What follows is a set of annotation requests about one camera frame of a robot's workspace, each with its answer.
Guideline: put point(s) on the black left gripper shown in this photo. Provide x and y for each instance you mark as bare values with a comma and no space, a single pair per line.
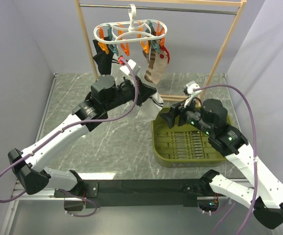
144,92

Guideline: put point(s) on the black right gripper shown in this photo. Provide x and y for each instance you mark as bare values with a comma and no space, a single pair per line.
169,116

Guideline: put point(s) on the teal clothes clip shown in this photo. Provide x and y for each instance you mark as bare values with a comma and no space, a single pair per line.
114,49

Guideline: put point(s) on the white plastic clip hanger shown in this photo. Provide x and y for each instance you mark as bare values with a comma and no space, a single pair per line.
130,31

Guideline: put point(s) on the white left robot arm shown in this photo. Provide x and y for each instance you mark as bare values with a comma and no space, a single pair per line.
105,95

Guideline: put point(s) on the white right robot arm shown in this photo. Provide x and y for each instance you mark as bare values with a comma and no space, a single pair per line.
265,198

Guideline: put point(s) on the olive green plastic basket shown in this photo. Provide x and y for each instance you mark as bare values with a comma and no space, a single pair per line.
182,146

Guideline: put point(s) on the brown striped sock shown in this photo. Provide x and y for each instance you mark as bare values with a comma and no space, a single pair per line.
150,57

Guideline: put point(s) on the red and beige sock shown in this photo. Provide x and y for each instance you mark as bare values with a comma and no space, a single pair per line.
161,62

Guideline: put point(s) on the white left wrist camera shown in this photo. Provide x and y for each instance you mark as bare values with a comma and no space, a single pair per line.
130,66

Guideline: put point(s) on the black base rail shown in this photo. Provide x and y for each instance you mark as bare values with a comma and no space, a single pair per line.
148,192

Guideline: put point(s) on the wooden drying rack frame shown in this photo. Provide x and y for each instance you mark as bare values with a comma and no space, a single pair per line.
186,46

